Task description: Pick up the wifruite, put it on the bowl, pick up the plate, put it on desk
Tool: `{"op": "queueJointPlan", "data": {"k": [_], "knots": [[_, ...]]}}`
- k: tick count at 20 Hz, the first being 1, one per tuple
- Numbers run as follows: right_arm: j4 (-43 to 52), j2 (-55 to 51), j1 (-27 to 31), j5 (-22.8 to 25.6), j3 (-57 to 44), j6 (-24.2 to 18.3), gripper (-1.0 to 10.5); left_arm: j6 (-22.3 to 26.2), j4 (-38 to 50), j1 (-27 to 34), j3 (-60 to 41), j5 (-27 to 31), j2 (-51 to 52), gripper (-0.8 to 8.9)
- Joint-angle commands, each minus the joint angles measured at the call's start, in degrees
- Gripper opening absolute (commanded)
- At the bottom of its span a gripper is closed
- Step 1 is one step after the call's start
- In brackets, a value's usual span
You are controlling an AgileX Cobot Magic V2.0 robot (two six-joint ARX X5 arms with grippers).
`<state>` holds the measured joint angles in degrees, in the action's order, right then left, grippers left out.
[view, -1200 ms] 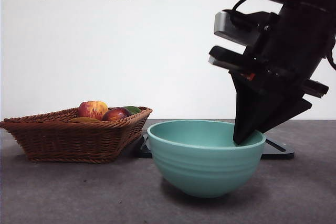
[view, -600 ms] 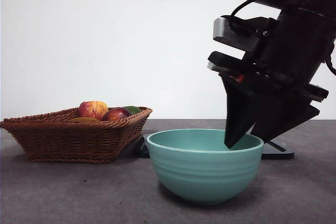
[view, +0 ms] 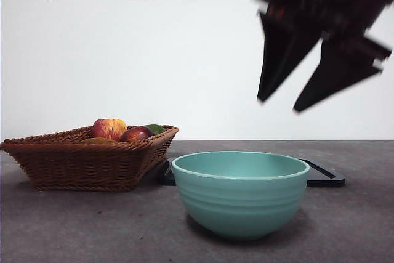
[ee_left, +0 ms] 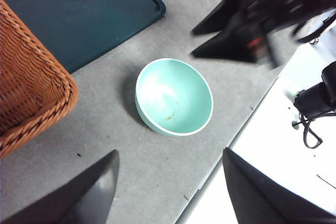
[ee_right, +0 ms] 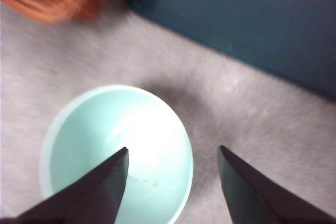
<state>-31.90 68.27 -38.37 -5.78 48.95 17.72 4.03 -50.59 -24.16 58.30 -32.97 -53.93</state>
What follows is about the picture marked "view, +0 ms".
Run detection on brown kiwifruit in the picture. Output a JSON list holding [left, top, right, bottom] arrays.
[[80, 137, 118, 145]]

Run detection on dark red apple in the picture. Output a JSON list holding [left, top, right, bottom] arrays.
[[119, 126, 155, 143]]

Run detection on green fruit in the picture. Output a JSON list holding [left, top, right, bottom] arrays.
[[143, 124, 167, 136]]

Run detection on teal ceramic bowl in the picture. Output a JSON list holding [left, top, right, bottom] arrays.
[[171, 150, 310, 241]]

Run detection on red yellow apple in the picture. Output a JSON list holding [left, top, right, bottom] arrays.
[[91, 118, 128, 143]]

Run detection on black rectangular tray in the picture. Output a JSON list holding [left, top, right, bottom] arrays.
[[158, 158, 346, 188]]

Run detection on brown wicker basket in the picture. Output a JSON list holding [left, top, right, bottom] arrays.
[[0, 125, 180, 192]]

